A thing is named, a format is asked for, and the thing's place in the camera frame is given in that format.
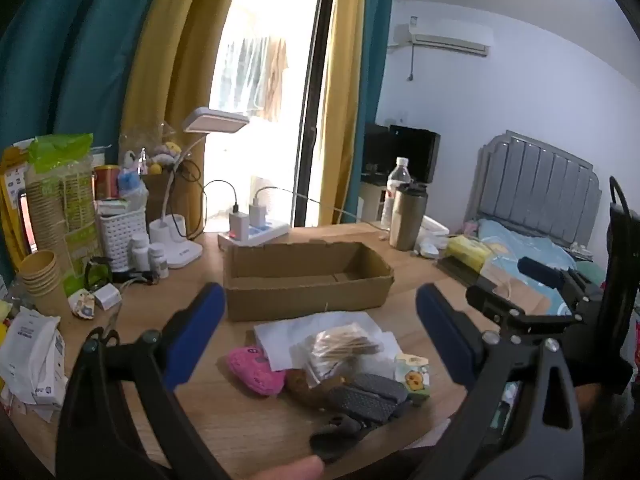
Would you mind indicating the white desk lamp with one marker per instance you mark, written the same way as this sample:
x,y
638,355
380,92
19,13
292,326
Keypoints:
x,y
215,121

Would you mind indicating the white paper towel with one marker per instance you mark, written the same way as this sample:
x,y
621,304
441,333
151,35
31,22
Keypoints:
x,y
280,335

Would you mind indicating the white cabinet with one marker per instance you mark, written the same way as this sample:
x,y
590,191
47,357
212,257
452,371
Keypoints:
x,y
372,200

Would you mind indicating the yellow plastic bag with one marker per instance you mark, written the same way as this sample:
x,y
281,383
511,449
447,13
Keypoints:
x,y
10,185

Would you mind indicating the duck print tissue packet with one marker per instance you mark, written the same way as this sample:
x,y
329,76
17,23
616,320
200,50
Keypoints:
x,y
412,375

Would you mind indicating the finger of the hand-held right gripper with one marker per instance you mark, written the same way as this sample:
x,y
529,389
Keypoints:
x,y
500,305
542,268

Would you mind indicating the smartphone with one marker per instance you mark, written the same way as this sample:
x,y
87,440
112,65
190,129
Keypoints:
x,y
457,270

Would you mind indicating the person's bare leg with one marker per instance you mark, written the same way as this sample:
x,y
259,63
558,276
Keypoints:
x,y
285,470

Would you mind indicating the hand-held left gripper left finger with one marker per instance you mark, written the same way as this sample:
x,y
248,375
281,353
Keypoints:
x,y
195,340

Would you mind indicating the white power strip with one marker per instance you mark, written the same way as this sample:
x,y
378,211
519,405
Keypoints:
x,y
265,232

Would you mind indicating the clear bag of cotton swabs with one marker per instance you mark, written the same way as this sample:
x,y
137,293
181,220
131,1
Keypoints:
x,y
340,347

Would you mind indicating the red can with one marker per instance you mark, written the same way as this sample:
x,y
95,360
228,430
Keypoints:
x,y
106,182

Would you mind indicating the green packet of paper cups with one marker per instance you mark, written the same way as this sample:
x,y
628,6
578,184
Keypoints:
x,y
60,195

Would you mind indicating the teal curtain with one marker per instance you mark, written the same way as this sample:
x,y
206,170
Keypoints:
x,y
375,60
75,60

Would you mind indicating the small patterned pouch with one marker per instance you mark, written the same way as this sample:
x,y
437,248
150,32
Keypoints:
x,y
82,305

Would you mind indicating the white tissue pack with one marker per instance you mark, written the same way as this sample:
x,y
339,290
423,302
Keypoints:
x,y
30,360

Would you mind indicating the yellow curtain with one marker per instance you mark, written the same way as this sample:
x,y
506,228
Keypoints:
x,y
345,85
165,60

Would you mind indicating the black monitor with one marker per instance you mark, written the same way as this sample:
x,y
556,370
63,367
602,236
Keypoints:
x,y
415,152

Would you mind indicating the grey padded headboard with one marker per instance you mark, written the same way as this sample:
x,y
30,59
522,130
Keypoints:
x,y
540,180

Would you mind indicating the light blue bed blanket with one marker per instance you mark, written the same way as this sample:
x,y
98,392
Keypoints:
x,y
530,255

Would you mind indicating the stack of brown paper cups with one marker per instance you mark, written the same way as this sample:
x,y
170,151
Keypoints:
x,y
40,275

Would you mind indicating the dark grey cloth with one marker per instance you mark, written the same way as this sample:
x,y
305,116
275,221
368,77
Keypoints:
x,y
335,440

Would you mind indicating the white pill bottle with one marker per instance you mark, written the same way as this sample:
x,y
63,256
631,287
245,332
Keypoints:
x,y
140,255
159,260

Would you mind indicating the clear plastic water bottle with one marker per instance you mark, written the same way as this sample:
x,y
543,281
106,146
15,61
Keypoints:
x,y
400,172

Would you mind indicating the grey dotted sock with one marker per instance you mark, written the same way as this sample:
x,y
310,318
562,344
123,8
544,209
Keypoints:
x,y
370,395

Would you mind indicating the hanging clothes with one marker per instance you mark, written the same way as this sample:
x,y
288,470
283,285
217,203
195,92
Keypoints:
x,y
255,75

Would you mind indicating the clear bag of plush toys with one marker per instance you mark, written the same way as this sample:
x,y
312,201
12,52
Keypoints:
x,y
160,152

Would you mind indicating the yellow tissue pack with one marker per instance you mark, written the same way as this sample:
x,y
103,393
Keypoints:
x,y
467,255

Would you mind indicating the white woven plastic basket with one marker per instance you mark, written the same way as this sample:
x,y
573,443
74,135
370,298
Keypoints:
x,y
120,235

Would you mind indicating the brown cardboard box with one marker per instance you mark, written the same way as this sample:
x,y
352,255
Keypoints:
x,y
300,300

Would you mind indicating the white air conditioner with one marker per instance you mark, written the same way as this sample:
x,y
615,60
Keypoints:
x,y
440,35

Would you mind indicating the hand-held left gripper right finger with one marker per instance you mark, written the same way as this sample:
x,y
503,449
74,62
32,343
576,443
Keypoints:
x,y
442,335

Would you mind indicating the small white charger cube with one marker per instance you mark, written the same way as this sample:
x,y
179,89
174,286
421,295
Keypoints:
x,y
107,297

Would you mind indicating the steel tumbler with black lid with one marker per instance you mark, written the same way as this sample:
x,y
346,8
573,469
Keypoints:
x,y
407,220

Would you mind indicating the brown plush toy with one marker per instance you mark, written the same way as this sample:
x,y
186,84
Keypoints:
x,y
305,390

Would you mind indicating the pink plush toy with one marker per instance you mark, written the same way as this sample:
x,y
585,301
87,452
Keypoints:
x,y
250,370

